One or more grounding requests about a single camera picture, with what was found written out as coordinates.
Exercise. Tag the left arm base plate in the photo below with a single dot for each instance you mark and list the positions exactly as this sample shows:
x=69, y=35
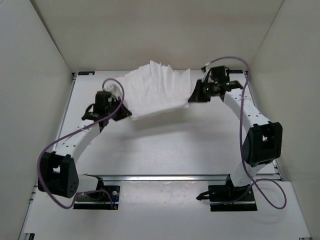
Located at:
x=106, y=200

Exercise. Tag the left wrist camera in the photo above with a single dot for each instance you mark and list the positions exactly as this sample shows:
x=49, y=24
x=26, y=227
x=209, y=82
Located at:
x=112, y=87

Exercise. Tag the white pleated skirt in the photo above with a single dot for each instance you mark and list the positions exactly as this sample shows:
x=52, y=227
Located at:
x=154, y=88

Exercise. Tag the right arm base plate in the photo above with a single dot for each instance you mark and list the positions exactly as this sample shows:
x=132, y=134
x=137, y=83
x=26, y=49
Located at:
x=229, y=198

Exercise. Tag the left blue corner label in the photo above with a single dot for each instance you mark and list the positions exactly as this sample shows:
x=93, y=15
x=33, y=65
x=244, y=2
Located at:
x=86, y=73

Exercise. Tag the aluminium rail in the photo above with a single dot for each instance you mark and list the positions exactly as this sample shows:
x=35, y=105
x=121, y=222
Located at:
x=165, y=178

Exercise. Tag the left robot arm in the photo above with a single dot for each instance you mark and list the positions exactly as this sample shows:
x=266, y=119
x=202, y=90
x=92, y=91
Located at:
x=57, y=173

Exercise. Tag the right blue corner label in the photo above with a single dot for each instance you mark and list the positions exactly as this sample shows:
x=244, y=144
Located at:
x=235, y=71

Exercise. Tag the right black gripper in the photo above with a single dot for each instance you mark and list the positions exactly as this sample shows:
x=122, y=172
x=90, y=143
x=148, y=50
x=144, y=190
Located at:
x=197, y=97

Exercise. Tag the blue corner label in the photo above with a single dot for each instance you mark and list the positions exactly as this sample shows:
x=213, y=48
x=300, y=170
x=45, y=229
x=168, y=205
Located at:
x=235, y=71
x=86, y=73

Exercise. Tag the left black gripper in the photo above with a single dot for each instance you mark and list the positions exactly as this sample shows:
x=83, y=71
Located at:
x=124, y=113

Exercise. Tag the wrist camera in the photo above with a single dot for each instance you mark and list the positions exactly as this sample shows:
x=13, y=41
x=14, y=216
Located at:
x=206, y=69
x=112, y=87

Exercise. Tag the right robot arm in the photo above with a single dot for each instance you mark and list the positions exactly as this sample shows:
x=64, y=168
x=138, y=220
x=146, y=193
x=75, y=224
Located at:
x=263, y=141

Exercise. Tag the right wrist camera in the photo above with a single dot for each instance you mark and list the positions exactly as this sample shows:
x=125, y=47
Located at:
x=206, y=69

